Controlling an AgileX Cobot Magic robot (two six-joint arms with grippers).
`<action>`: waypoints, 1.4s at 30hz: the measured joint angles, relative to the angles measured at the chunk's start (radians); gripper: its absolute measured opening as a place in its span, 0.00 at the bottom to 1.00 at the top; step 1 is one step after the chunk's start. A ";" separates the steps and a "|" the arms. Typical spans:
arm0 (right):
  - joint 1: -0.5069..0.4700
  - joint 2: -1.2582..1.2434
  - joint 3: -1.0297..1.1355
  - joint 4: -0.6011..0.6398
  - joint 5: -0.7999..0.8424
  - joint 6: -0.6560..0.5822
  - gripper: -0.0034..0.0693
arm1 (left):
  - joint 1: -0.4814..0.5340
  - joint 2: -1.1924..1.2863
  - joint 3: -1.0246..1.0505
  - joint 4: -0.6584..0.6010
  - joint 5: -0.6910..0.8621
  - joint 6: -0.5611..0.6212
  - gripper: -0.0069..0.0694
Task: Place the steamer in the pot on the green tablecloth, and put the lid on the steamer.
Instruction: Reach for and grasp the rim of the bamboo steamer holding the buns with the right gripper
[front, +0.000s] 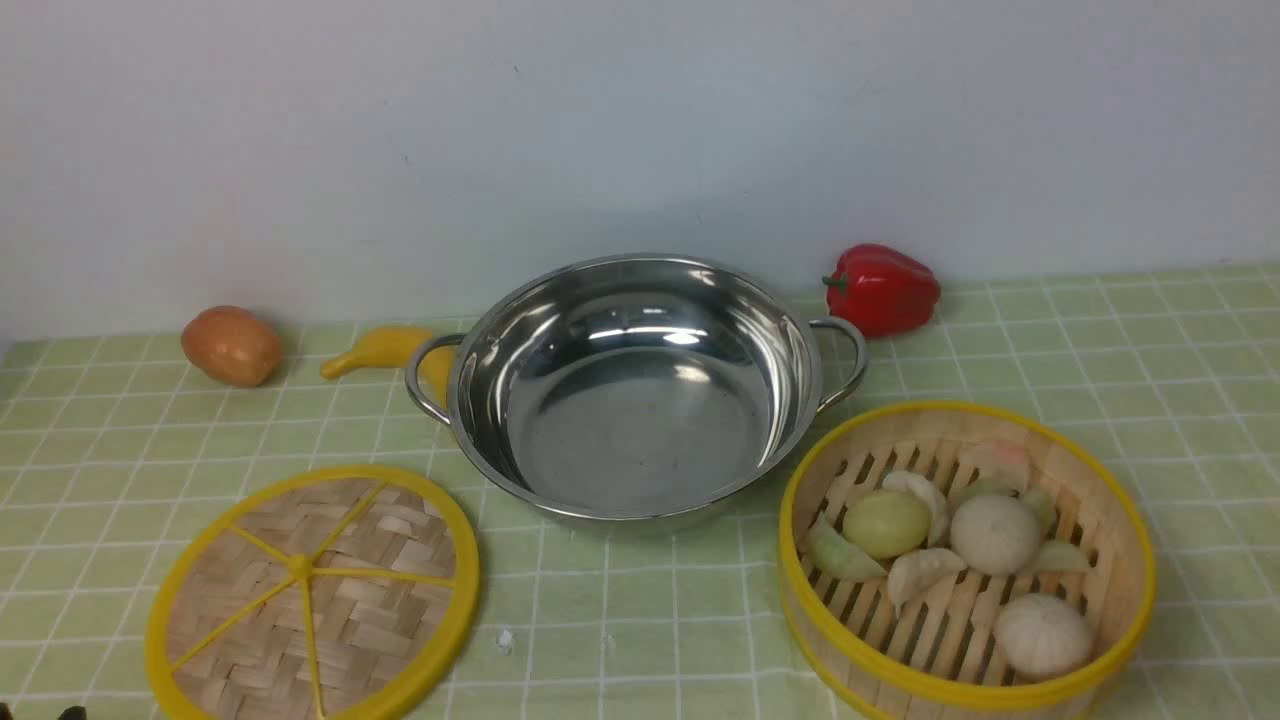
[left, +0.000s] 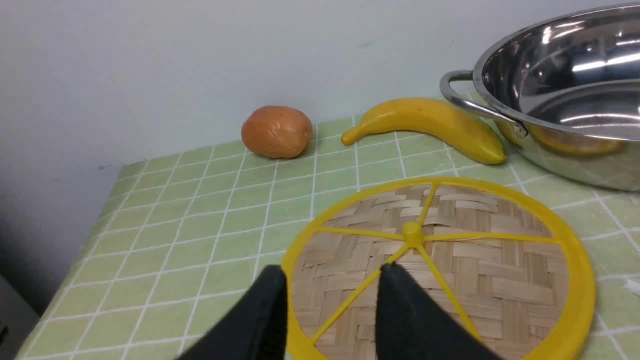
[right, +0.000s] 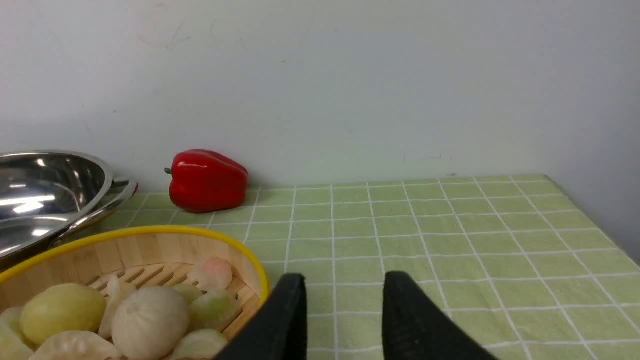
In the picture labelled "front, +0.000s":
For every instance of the yellow rimmed bamboo steamer basket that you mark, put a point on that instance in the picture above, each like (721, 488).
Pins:
(939, 659)

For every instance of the woven bamboo steamer lid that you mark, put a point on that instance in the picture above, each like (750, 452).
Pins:
(342, 593)

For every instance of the stainless steel pot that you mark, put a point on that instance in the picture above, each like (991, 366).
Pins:
(638, 388)

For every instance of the red bell pepper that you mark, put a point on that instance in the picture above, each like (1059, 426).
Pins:
(882, 291)

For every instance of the yellow banana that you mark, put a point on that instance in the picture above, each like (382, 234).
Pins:
(391, 346)

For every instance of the pale green dumpling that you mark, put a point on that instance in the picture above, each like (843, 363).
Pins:
(838, 558)
(1054, 555)

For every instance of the pale green round bun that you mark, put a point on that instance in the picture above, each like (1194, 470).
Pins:
(887, 523)

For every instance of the white folded dumpling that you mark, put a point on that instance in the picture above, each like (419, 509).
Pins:
(917, 571)

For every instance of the pink tinted dumpling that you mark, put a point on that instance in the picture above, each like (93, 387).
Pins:
(1002, 462)

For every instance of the white round bun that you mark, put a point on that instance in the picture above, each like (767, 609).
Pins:
(1043, 636)
(995, 534)

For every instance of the brown potato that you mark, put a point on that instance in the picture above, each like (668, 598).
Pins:
(232, 346)

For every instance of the green checkered tablecloth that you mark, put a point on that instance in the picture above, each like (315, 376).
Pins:
(116, 453)

